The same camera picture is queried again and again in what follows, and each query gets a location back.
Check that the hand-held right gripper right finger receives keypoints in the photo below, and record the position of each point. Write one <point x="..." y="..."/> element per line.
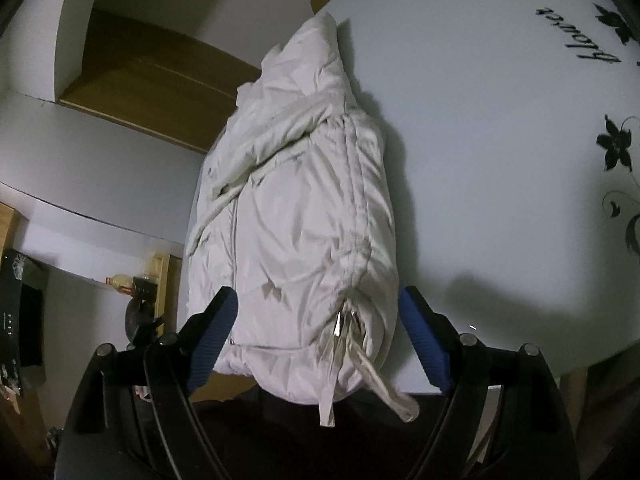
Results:
<point x="422" y="332"/>

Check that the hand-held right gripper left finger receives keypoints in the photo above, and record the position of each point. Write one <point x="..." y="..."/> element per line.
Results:
<point x="216" y="331"/>

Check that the white puffer jacket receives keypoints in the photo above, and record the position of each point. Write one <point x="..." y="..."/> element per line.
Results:
<point x="300" y="220"/>

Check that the wooden side shelf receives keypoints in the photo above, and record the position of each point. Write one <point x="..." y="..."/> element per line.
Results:
<point x="167" y="285"/>

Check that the orange drink bottle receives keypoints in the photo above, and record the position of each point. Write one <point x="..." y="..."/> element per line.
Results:
<point x="120" y="282"/>

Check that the wooden wardrobe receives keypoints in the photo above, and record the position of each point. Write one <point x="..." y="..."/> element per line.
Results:
<point x="150" y="85"/>

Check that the black floral wall panel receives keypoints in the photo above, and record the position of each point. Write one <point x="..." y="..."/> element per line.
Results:
<point x="22" y="305"/>

